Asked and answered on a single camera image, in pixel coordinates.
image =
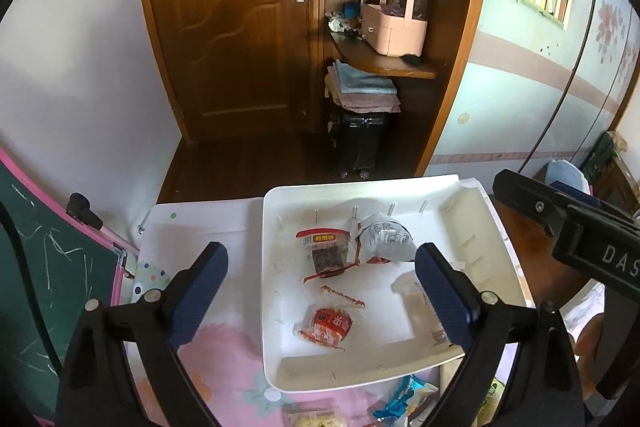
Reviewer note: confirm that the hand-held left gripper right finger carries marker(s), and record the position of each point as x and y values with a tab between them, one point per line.
445	302

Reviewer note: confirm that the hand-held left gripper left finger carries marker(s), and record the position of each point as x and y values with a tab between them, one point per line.
200	297

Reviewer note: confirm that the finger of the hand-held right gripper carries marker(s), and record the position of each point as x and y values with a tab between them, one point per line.
530	202

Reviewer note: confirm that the white plastic storage bin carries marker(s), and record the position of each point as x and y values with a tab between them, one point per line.
300	292

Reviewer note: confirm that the green snack packet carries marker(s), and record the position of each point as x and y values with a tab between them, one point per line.
492	402

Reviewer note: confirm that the clear plastic snack packet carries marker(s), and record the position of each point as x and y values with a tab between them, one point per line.
410	302

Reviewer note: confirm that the printed cartoon tablecloth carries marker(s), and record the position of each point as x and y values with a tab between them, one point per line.
225	357

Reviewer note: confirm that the white bed sheet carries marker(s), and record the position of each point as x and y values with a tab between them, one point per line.
587	312

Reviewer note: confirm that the grey white round snack packet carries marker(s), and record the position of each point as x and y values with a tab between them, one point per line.
385	237

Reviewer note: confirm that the torn red wrapper strip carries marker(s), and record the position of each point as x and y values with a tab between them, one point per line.
345	296

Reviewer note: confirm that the blue white snack packet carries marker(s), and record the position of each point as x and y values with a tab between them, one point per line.
405	399

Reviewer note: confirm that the red orange snack packet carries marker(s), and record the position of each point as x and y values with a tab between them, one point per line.
330	326

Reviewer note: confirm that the red label dark snack packet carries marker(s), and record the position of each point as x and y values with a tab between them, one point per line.
325	257

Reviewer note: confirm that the black chalkboard clip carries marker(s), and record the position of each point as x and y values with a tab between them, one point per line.
82	209

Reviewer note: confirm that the yellow puffed cracker packet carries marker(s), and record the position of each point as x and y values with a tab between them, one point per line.
312	421

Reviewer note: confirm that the black suitcase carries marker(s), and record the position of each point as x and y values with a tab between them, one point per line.
357	137

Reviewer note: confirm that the wooden corner shelf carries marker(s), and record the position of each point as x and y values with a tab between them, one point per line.
390	64

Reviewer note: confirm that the stack of folded cloths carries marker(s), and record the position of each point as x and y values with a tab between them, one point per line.
362	89

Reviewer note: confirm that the pink storage basket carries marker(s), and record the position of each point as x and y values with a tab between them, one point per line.
395	32

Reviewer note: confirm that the small shelf clutter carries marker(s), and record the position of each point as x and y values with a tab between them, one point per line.
345	22

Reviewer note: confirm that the wooden door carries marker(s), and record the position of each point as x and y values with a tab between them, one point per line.
225	32

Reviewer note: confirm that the green chalkboard with pink frame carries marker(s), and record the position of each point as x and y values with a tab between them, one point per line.
40	282

